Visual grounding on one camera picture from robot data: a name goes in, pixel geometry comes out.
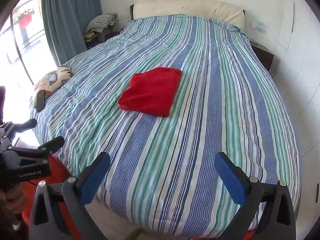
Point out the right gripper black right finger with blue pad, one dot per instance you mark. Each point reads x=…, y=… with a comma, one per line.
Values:
x=278, y=218

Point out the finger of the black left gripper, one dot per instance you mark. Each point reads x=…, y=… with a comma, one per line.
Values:
x=49, y=148
x=19, y=128

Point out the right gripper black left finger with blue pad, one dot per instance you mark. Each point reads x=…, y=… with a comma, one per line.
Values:
x=46, y=219

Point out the red knit sweater white motif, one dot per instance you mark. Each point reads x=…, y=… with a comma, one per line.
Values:
x=151, y=92

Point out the pile of checkered clothes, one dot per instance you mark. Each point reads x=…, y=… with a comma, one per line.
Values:
x=99, y=27

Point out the person's left hand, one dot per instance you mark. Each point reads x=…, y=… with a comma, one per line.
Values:
x=15, y=198

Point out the black smartphone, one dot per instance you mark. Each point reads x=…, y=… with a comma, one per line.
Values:
x=40, y=100

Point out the patterned beige cushion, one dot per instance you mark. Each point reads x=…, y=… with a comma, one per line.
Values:
x=51, y=82

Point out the striped blue green bedspread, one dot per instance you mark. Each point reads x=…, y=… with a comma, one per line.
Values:
x=162, y=174

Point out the teal window curtain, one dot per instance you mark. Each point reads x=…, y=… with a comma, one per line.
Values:
x=65, y=23

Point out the dark wooden nightstand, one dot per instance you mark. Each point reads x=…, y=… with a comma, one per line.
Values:
x=263, y=54

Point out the cream padded headboard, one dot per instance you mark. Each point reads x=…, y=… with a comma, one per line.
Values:
x=217, y=10

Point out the white wall socket panel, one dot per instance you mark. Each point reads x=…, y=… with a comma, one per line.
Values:
x=259, y=26

